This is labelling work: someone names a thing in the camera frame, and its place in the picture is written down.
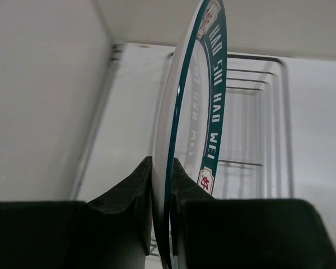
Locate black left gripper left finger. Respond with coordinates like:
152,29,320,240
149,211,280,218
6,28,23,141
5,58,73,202
0,156,152,268

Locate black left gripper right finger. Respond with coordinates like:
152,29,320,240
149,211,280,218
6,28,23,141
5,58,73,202
171,160,336,268

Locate green rimmed white plate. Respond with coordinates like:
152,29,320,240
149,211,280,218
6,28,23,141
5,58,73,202
152,1,227,268

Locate grey wire dish rack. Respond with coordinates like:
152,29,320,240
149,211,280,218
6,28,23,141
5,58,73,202
211,54,294,200

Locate aluminium table edge rail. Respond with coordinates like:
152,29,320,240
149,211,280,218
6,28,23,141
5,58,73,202
69,43,125,200

